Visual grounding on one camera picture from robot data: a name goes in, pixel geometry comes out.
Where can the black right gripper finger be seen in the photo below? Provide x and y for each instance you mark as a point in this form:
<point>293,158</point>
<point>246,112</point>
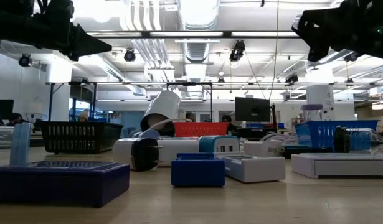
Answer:
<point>319,49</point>
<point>312,25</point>

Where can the purple hourglass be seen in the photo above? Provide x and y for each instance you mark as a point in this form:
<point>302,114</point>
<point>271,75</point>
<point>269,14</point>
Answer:
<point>312,112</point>

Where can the pale bluish white wall charger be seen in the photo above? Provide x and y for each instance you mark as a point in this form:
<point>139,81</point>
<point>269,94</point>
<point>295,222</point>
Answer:
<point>20,143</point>

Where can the white charger with black face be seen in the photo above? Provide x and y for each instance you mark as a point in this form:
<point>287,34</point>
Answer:
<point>125,152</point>

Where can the dark purple digital display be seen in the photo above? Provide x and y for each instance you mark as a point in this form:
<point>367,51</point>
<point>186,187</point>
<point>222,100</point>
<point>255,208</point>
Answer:
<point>60,183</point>

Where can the teal white wall charger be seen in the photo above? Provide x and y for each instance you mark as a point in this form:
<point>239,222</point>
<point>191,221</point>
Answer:
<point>219,143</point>

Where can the blue framed digital display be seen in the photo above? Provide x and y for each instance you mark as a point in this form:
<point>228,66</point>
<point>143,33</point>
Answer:
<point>197,171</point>

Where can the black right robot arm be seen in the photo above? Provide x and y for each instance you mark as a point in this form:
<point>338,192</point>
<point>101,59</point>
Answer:
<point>381,31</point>

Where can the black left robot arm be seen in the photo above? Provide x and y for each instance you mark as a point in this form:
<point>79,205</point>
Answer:
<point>10,28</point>

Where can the black ceiling spotlight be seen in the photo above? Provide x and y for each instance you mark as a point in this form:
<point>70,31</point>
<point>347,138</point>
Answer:
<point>351,57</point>
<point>24,60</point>
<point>238,49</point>
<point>291,78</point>
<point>129,55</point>

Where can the person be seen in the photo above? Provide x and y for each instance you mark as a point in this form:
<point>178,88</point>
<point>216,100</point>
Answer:
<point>83,115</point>
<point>226,119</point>
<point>190,116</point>
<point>15,119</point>

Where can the blue plastic basket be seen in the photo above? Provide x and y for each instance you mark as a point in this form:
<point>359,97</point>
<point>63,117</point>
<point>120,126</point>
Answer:
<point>315,135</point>

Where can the black computer monitor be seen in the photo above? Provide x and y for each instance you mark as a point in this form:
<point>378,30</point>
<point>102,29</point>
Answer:
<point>2,109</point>
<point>252,109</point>

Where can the black plastic basket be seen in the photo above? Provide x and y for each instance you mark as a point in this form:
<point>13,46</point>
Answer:
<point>80,147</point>

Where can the white desk lamp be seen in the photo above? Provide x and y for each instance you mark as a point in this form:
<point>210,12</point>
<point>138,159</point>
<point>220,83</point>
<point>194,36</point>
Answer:
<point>163,107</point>

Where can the red plastic basket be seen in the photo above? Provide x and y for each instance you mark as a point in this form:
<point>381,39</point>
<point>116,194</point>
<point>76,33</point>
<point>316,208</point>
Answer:
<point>200,130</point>

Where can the black background frame structure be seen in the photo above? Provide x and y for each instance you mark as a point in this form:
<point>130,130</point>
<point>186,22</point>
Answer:
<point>132,83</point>

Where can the black overhead frame bar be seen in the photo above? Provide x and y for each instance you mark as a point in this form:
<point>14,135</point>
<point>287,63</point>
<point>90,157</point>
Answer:
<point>191,34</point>

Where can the white cube wall charger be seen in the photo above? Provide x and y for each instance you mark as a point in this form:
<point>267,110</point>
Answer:
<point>261,148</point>

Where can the large white wall charger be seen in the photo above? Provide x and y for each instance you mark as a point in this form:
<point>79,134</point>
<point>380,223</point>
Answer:
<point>177,151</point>

